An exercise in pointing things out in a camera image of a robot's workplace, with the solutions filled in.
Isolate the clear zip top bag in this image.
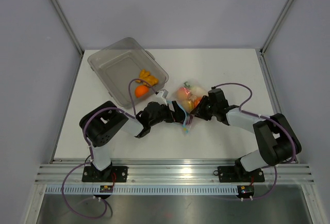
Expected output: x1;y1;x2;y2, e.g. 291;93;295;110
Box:
167;79;207;134

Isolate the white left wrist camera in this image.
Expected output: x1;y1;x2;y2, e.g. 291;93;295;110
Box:
156;89;168;105

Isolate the yellow-orange fake pretzel cluster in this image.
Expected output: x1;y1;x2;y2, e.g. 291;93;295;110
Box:
139;69;159;86

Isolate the left aluminium frame post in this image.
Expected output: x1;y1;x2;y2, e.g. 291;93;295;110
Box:
49;0;84;58

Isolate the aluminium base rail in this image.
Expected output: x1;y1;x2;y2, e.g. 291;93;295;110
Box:
35;158;315;185

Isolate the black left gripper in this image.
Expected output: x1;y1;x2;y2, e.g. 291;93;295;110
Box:
149;101;189;127

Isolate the red-orange fake pepper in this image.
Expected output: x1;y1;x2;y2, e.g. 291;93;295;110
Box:
193;98;202;108

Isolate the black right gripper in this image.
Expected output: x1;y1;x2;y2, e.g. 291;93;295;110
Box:
190;95;218;121

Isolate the yellow fake pear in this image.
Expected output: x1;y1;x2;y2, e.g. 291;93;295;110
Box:
181;100;194;113

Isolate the white slotted cable duct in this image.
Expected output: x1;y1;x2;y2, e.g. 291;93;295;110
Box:
45;185;238;196

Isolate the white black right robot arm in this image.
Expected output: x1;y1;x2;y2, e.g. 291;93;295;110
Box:
191;88;302;181

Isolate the black right mount plate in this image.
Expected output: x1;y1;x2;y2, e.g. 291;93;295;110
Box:
217;166;265;183

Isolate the black left mount plate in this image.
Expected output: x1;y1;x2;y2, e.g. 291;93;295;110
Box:
82;166;128;183

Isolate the aluminium frame post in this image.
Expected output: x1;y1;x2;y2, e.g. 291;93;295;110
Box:
260;0;295;56
49;0;84;58

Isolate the white fake daikon radish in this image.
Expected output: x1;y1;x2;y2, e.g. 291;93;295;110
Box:
191;86;207;98

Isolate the clear grey plastic container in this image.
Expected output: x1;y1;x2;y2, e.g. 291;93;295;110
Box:
87;37;169;107

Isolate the black mount plate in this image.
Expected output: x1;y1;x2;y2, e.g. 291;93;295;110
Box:
217;166;265;183
82;166;128;183

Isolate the pink fake peach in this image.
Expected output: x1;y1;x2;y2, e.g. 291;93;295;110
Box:
176;87;191;101

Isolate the right aluminium frame post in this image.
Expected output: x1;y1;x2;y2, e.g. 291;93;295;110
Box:
260;0;295;56

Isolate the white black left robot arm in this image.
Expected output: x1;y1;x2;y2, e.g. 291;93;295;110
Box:
79;101;191;182

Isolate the orange fake orange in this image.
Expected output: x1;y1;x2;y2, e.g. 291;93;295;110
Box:
135;85;150;98

